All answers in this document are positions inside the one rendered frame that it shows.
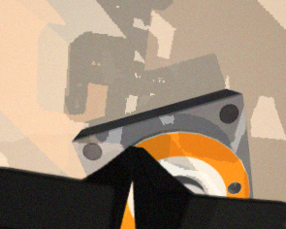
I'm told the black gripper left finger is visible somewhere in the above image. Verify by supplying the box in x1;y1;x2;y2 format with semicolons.
0;146;137;229

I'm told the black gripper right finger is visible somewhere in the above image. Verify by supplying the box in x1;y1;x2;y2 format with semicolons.
132;147;286;229

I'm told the orange round plate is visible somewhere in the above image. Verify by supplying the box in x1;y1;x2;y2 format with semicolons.
121;128;250;229

